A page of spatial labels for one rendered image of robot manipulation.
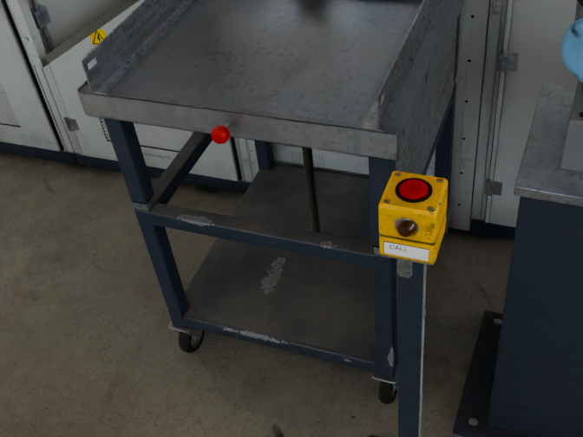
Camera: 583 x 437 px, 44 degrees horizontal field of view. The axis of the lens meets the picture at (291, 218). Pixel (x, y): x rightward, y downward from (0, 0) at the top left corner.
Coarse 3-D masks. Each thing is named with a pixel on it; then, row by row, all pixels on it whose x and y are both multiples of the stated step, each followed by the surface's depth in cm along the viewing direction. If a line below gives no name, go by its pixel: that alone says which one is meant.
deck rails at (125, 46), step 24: (144, 0) 148; (168, 0) 156; (192, 0) 160; (432, 0) 142; (120, 24) 141; (144, 24) 149; (168, 24) 153; (96, 48) 135; (120, 48) 142; (144, 48) 147; (408, 48) 129; (96, 72) 137; (120, 72) 140; (408, 72) 130; (384, 96) 119; (384, 120) 120
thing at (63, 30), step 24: (24, 0) 138; (48, 0) 147; (72, 0) 152; (96, 0) 158; (120, 0) 164; (24, 24) 141; (48, 24) 148; (72, 24) 154; (96, 24) 156; (48, 48) 150
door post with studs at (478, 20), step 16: (480, 0) 169; (480, 16) 172; (480, 32) 175; (480, 48) 177; (480, 64) 180; (480, 80) 183; (464, 112) 191; (464, 128) 195; (464, 144) 198; (464, 160) 202; (464, 176) 205; (464, 192) 209; (464, 208) 213; (464, 224) 217
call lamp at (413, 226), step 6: (396, 222) 98; (402, 222) 98; (408, 222) 97; (414, 222) 97; (396, 228) 98; (402, 228) 97; (408, 228) 97; (414, 228) 98; (402, 234) 98; (408, 234) 98; (414, 234) 99
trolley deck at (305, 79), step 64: (256, 0) 158; (320, 0) 155; (384, 0) 152; (448, 0) 149; (192, 64) 141; (256, 64) 138; (320, 64) 136; (384, 64) 134; (192, 128) 134; (256, 128) 128; (320, 128) 123; (384, 128) 119
